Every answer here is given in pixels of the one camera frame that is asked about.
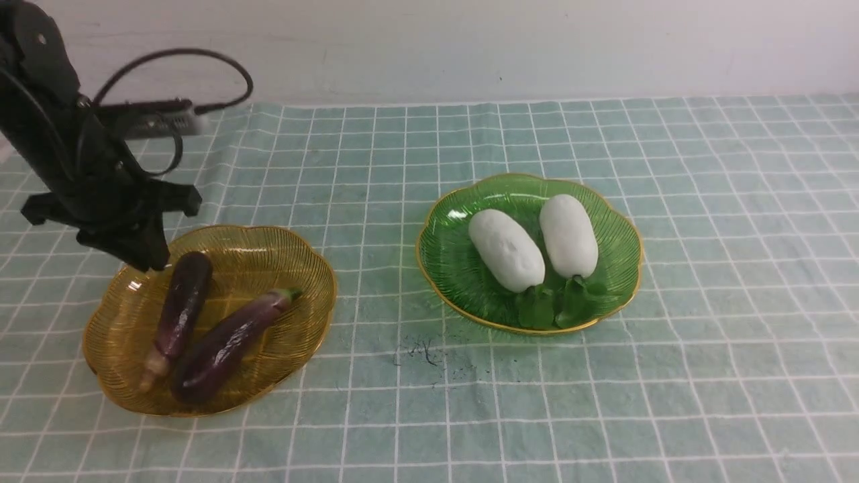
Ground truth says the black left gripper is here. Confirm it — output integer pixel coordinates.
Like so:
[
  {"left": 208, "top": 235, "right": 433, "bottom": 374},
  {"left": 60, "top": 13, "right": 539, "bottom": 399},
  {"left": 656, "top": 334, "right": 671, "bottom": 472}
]
[{"left": 21, "top": 155, "right": 203, "bottom": 272}]

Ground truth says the purple eggplant pale stem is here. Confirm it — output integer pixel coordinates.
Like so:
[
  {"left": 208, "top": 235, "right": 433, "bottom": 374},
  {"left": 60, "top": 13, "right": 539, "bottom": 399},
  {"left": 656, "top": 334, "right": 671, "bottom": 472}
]
[{"left": 139, "top": 252, "right": 213, "bottom": 392}]

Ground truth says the amber ribbed plastic plate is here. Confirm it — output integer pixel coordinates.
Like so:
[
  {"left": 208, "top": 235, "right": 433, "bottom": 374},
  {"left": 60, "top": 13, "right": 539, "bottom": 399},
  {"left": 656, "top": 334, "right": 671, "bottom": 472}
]
[{"left": 82, "top": 224, "right": 338, "bottom": 418}]

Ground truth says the purple eggplant green stem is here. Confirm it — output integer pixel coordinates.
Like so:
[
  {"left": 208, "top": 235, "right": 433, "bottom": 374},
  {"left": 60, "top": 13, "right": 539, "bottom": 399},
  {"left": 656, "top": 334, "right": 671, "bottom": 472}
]
[{"left": 170, "top": 288, "right": 303, "bottom": 405}]

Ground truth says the white radish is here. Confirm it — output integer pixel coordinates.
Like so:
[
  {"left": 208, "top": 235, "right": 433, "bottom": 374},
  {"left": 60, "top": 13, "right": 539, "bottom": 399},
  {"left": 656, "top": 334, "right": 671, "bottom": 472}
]
[
  {"left": 540, "top": 195, "right": 607, "bottom": 328},
  {"left": 468, "top": 209, "right": 555, "bottom": 332}
]

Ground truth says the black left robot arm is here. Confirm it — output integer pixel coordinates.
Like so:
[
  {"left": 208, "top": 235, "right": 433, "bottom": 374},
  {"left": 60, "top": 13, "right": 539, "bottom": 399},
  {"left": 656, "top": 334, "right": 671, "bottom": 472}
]
[{"left": 1, "top": 1, "right": 201, "bottom": 272}]

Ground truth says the green ribbed plastic plate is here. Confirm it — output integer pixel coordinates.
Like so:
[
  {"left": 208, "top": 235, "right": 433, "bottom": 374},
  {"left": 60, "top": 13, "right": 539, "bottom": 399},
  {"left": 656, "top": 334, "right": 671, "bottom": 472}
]
[{"left": 416, "top": 173, "right": 644, "bottom": 336}]

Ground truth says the green checkered tablecloth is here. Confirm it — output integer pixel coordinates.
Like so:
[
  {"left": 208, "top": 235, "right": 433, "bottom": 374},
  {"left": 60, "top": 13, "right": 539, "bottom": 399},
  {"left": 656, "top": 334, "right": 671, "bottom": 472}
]
[{"left": 1, "top": 94, "right": 858, "bottom": 482}]

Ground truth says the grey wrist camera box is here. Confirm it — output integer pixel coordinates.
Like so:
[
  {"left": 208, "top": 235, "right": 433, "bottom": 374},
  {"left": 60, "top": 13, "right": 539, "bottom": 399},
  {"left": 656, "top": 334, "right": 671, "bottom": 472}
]
[{"left": 96, "top": 99, "right": 209, "bottom": 140}]

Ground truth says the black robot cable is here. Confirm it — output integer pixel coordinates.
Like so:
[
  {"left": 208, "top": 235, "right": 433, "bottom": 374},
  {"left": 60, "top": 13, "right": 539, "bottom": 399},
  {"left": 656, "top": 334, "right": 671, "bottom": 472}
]
[{"left": 74, "top": 48, "right": 254, "bottom": 178}]

